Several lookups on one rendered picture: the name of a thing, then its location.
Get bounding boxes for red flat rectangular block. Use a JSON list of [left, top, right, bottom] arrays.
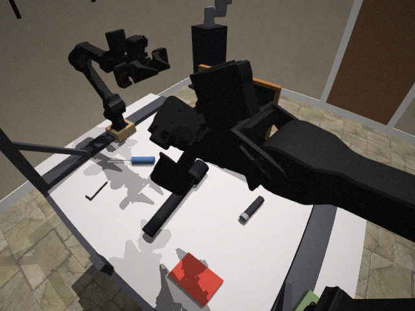
[[168, 252, 224, 307]]

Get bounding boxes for blue-handled screwdriver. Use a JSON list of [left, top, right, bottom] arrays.
[[131, 156, 155, 164]]

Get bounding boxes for dark green chalkboard with wooden frame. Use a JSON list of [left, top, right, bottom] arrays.
[[198, 64, 282, 140]]

